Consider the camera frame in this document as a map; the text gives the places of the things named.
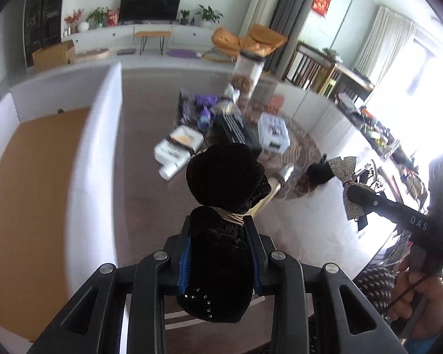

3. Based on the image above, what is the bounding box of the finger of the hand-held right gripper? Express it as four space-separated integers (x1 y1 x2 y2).
345 184 429 235

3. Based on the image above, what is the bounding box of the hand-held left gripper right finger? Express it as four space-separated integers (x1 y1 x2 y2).
245 216 408 354

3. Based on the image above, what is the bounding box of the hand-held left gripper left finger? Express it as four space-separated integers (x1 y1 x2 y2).
27 214 193 354

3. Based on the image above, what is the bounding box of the glitter bow hair clip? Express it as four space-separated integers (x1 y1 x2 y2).
327 156 379 221

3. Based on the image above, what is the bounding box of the black velvet hair bow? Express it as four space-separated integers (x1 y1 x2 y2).
176 143 273 323

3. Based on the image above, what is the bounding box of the white storage box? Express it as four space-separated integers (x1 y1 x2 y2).
0 61 123 343

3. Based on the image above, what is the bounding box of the person's right hand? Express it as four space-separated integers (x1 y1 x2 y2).
386 256 443 340

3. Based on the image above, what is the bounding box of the tan wooden piece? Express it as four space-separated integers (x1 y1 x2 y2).
249 182 282 218

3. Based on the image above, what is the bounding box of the cluttered side counter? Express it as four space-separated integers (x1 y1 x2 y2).
336 92 431 201

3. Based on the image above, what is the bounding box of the black white patterned cloth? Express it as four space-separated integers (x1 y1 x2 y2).
354 263 396 318

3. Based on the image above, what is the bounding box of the white bottle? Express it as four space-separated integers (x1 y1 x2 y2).
158 162 189 181

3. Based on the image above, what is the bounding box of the small silver tin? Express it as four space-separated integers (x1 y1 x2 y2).
278 164 295 184

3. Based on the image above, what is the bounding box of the white food tray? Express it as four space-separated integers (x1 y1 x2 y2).
170 125 205 152

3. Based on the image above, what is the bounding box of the white cartoon print plastic box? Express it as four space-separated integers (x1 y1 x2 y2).
258 112 291 154

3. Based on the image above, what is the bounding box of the wooden desk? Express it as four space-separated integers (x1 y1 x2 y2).
325 59 376 101

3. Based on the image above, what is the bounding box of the chopstick bundle in clear bag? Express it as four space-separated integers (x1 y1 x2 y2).
213 112 261 152

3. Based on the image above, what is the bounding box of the purple toy in clear bag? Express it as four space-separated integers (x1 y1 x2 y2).
195 94 219 130

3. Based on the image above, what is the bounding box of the white curtain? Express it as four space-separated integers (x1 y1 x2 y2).
360 5 416 79

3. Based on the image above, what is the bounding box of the small clear bottle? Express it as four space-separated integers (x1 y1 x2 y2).
223 83 241 104

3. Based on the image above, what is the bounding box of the clear snack jar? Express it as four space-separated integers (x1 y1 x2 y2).
233 50 265 95

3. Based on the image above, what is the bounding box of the purple round mat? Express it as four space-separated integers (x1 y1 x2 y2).
166 48 202 59

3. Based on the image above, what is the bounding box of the grey curtain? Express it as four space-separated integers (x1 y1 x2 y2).
268 0 325 77

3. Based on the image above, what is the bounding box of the orange lounge chair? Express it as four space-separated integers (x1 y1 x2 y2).
211 24 288 62

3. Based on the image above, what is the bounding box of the light wooden tray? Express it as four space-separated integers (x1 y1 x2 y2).
69 49 111 63

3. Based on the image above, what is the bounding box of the wooden bench with metal legs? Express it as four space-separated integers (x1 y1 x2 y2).
133 26 174 55

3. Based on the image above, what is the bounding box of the white standing air conditioner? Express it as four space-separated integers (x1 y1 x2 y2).
244 0 286 38

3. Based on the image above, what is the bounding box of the white television cabinet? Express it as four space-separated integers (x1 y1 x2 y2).
61 22 222 54

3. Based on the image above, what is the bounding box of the cardboard box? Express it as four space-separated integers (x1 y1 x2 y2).
32 40 76 73

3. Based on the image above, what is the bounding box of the large leafy potted plant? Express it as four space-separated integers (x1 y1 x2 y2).
196 4 224 27

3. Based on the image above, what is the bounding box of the black television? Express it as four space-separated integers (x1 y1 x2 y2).
119 0 182 23

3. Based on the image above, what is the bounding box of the green potted plant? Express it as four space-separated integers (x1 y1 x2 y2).
86 6 110 29

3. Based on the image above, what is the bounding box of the red flower plant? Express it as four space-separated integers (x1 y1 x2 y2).
64 8 85 35

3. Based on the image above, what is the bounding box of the dark display cabinet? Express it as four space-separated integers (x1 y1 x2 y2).
24 0 67 68

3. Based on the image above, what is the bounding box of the black fuzzy hair tie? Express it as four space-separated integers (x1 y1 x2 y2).
295 153 336 196

